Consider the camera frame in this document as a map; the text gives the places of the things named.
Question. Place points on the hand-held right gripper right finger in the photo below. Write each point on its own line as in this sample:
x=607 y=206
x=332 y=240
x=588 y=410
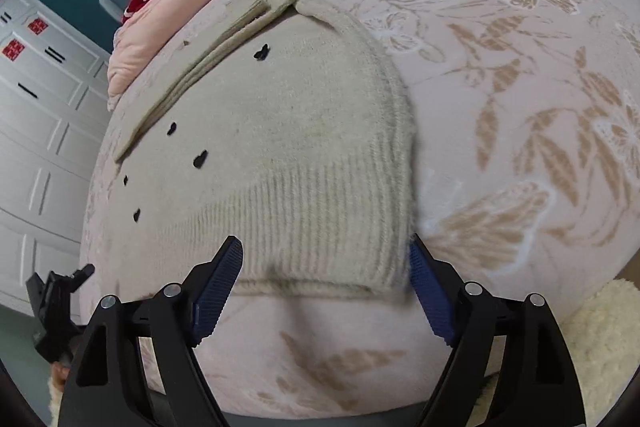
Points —
x=430 y=294

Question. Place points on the beige knitted sweater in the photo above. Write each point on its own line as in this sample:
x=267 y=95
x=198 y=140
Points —
x=300 y=147

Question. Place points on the white wardrobe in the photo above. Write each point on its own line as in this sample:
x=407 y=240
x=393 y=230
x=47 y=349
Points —
x=45 y=157

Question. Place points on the red square wardrobe sticker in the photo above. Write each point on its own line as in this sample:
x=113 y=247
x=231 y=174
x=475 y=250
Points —
x=37 y=26
x=13 y=49

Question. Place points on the pink floral bed blanket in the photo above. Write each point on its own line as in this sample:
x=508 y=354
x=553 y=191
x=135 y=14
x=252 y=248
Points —
x=500 y=132

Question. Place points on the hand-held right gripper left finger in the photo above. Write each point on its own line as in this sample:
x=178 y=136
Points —
x=217 y=294

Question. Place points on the person's left hand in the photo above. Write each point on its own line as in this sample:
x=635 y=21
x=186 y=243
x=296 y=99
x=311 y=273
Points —
x=61 y=374

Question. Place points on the person's left forearm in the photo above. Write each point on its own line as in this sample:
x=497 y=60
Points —
x=54 y=404

